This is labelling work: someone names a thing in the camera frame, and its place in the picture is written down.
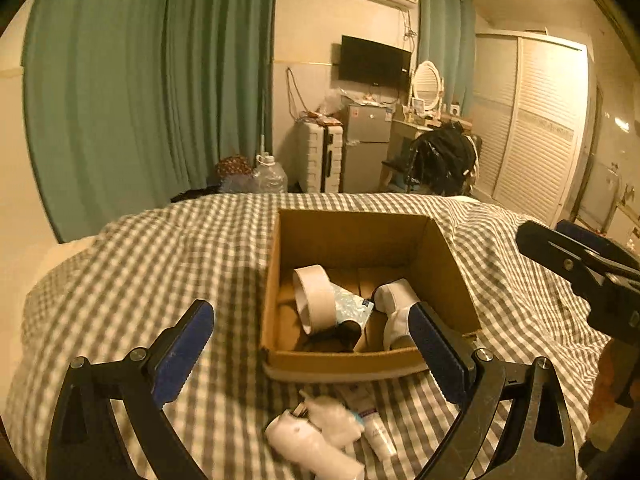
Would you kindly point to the black backpack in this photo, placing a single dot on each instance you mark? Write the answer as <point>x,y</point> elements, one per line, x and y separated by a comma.
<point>445,157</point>

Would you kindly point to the blue and white plastic packet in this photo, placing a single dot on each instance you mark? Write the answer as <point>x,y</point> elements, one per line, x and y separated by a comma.
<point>352,307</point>

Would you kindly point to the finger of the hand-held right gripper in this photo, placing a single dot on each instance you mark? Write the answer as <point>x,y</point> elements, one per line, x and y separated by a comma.
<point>580,234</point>
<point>560,255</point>

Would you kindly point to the large clear water bottle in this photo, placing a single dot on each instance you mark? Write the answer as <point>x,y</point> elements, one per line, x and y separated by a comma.
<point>269,175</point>

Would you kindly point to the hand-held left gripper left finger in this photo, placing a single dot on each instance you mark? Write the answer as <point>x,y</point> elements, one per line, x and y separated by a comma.
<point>185,355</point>

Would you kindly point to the silver mini fridge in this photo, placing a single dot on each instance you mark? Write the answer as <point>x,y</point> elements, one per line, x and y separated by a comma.
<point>367,145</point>

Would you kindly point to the white louvered wardrobe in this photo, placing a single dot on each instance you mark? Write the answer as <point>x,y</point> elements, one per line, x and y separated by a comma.
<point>530,120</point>

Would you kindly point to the white plastic bottle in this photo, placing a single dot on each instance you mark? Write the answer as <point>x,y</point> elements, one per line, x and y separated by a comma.
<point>310,447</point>

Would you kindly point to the brown patterned bag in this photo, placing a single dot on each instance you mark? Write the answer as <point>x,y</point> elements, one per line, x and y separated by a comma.
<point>232,166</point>

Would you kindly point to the oval white vanity mirror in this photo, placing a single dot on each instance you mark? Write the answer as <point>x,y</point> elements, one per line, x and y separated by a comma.
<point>427,82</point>

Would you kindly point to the person's right hand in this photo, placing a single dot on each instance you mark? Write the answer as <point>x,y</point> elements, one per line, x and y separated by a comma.
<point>606,385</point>

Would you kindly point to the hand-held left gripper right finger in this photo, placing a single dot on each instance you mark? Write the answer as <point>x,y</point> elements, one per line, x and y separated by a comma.
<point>434,355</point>

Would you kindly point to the white dressing table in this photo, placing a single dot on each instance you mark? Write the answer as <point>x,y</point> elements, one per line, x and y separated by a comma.
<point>407,130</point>

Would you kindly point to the grey checked blanket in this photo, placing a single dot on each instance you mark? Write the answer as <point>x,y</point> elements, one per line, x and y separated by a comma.
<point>150,270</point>

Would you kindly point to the dark chair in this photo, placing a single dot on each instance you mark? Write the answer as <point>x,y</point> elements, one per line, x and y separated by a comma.
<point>400,170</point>

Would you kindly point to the narrow green curtain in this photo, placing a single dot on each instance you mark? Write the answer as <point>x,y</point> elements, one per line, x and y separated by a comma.
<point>442,45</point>

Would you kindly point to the white suitcase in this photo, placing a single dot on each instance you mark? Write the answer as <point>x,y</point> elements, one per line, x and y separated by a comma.
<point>320,155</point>

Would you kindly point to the white rolled sock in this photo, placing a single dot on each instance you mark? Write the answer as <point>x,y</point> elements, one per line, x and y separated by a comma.
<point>395,305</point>

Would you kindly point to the wide green curtain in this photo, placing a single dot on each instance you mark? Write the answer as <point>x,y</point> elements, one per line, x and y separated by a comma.
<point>150,70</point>

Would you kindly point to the cardboard box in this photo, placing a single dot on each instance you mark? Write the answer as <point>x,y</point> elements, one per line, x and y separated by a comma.
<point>350,240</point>

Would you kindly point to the white cream tube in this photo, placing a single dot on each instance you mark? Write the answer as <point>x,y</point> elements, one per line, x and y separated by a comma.
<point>375,425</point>

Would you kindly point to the white tape roll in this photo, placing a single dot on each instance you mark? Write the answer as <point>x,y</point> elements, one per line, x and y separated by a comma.
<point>312,295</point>

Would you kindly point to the black wall television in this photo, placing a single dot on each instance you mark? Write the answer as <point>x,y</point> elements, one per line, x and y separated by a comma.
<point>374,62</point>

